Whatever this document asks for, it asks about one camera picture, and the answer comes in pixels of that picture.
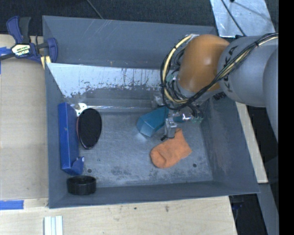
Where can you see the grey metal bin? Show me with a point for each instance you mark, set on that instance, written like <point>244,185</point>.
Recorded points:
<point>127,160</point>

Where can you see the teal block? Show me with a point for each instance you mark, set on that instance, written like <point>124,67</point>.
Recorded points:
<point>150,122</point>

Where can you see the black oval brush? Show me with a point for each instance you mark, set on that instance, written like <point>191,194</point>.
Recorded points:
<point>90,128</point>

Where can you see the small white round piece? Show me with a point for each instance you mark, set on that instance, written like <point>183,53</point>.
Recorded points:
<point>80,107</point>

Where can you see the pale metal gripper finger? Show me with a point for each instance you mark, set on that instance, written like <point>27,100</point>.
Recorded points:
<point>171,131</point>

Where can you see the black round cap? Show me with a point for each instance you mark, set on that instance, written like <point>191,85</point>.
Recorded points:
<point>81,185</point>

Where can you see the orange sock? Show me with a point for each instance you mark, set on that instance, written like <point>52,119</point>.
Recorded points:
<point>170,152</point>

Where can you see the long blue box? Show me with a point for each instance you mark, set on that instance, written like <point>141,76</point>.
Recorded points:
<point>68,136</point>

